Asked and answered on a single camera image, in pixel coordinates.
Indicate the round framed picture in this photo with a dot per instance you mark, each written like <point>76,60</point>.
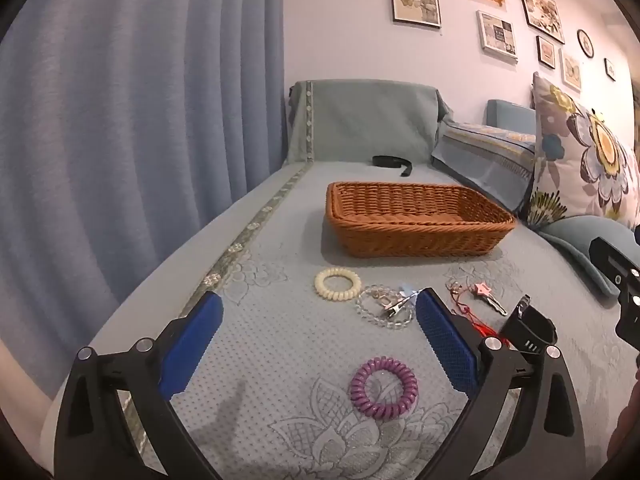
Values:
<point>585,43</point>

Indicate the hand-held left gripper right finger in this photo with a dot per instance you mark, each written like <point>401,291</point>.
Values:
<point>442,335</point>

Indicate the silver metal hair clip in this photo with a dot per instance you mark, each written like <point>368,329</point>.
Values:
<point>395,310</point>

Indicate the floral pillow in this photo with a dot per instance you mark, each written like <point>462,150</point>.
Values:
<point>590,160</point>

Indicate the light blue hair clip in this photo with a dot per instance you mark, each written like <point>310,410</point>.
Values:
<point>407,290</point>

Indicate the black framed floral picture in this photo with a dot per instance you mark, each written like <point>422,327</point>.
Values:
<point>541,10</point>

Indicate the brown wicker basket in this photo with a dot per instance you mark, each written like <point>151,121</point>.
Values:
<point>420,230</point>

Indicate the white framed picture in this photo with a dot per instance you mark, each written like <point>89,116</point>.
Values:
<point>496,37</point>

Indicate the striped blue cushion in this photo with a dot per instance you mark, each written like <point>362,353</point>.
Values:
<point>480,160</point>

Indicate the teal cushion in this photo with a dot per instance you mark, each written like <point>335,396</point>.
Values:
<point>575,240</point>

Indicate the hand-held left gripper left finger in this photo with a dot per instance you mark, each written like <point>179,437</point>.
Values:
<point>197,330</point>

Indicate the person's right forearm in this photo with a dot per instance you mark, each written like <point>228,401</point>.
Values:
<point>627,425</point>

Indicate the light framed picture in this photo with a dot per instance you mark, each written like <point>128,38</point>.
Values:
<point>570,70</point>

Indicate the small dark framed picture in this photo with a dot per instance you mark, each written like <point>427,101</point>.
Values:
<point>546,51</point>

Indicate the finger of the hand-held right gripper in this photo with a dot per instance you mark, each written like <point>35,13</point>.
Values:
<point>631,315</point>
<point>607,257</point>

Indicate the tiny framed picture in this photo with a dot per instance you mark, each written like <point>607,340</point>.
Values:
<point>609,68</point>

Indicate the blue curtain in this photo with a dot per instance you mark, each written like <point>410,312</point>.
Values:
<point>125,135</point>

